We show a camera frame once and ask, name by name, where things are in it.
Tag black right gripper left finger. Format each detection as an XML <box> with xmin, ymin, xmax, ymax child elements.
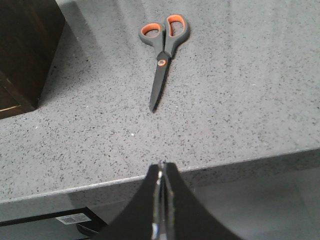
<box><xmin>93</xmin><ymin>164</ymin><xmax>162</xmax><ymax>240</ymax></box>

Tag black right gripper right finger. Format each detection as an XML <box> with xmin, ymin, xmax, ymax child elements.
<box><xmin>160</xmin><ymin>162</ymin><xmax>241</xmax><ymax>240</ymax></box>

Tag grey orange scissors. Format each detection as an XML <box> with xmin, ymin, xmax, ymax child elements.
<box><xmin>138</xmin><ymin>14</ymin><xmax>190</xmax><ymax>113</ymax></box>

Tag dark wooden drawer cabinet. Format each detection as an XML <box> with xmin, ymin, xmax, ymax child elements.
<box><xmin>0</xmin><ymin>0</ymin><xmax>66</xmax><ymax>119</ymax></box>

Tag white QR code sticker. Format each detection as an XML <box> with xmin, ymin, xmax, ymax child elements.
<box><xmin>55</xmin><ymin>213</ymin><xmax>91</xmax><ymax>225</ymax></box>

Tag black built-in appliance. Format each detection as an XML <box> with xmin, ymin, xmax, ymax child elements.
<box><xmin>0</xmin><ymin>207</ymin><xmax>108</xmax><ymax>240</ymax></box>

